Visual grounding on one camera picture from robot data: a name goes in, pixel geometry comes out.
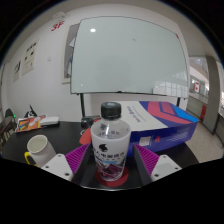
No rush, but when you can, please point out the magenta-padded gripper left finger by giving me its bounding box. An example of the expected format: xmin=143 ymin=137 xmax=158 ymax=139
xmin=40 ymin=143 xmax=93 ymax=187

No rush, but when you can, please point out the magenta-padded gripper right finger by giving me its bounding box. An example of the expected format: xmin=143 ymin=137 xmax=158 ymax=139
xmin=132 ymin=143 xmax=183 ymax=186

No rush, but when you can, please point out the clear black-capped drink bottle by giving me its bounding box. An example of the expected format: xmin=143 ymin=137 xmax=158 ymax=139
xmin=90 ymin=101 xmax=132 ymax=182

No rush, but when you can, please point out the flat round red coaster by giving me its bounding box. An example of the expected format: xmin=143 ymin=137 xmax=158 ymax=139
xmin=95 ymin=165 xmax=130 ymax=188

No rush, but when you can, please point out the blue and white cardboard box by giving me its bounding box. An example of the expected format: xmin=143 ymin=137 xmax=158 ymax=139
xmin=118 ymin=100 xmax=200 ymax=155

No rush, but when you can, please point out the small white box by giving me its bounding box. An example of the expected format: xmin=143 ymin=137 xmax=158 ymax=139
xmin=39 ymin=116 xmax=61 ymax=127

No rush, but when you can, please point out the black and red device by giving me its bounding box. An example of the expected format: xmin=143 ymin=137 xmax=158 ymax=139
xmin=79 ymin=115 xmax=102 ymax=146

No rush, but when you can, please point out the colourful printed book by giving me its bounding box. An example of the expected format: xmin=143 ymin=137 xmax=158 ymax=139
xmin=15 ymin=114 xmax=47 ymax=133

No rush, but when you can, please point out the black chair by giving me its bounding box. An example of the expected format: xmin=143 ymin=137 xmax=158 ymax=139
xmin=24 ymin=104 xmax=38 ymax=118

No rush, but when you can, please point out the grey pin board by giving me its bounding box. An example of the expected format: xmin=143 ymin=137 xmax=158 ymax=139
xmin=61 ymin=23 xmax=80 ymax=84

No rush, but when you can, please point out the whiteboard on stand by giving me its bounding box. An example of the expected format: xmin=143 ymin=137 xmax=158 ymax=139
xmin=69 ymin=15 xmax=190 ymax=118

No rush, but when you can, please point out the red floor number sign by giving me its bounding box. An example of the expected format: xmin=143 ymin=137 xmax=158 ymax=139
xmin=50 ymin=20 xmax=65 ymax=33

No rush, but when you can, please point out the white mug with yellow handle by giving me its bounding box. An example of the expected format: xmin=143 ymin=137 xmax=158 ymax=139
xmin=23 ymin=134 xmax=58 ymax=168

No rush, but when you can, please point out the small white wall poster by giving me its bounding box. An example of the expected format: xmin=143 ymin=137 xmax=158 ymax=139
xmin=13 ymin=59 xmax=22 ymax=83

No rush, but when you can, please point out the large white wall poster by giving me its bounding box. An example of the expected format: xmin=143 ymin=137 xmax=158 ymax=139
xmin=21 ymin=39 xmax=39 ymax=76

